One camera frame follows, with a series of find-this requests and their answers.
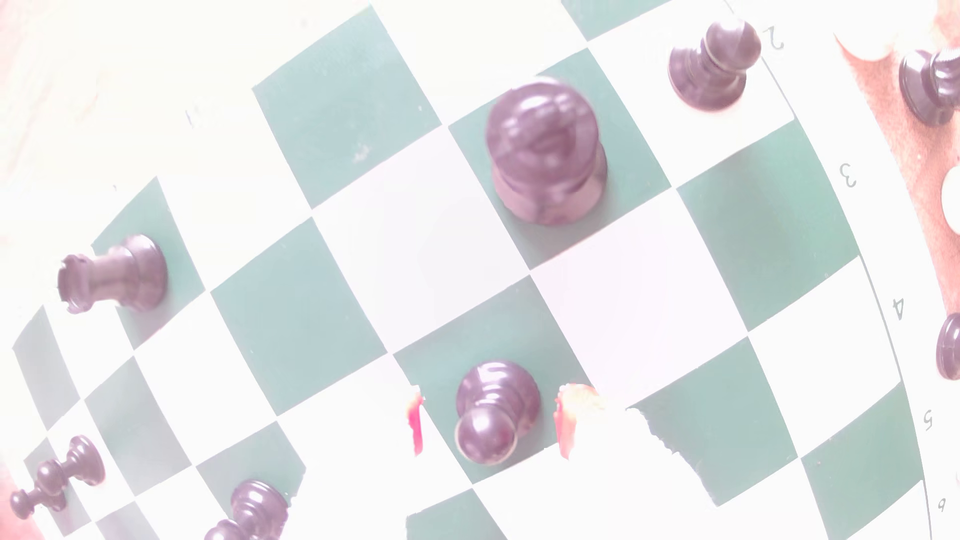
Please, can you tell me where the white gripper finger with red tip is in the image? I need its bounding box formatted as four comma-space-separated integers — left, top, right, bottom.
553, 382, 732, 540
281, 384, 426, 540

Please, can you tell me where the black pawn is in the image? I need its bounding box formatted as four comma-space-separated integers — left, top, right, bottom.
667, 18, 763, 112
936, 312, 960, 381
37, 435, 107, 498
204, 480, 290, 540
9, 486, 42, 520
453, 360, 543, 466

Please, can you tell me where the green and white chessboard mat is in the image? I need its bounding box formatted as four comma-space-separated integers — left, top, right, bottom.
0, 0, 957, 540

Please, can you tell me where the black rook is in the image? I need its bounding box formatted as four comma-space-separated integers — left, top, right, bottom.
56, 234, 168, 315

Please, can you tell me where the white pawn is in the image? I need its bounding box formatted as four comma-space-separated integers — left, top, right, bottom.
940, 165, 960, 234

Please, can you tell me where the white rook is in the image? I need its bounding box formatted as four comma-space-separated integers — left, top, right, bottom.
834, 15, 901, 63

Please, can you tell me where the black knight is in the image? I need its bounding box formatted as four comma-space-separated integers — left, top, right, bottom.
898, 46, 960, 127

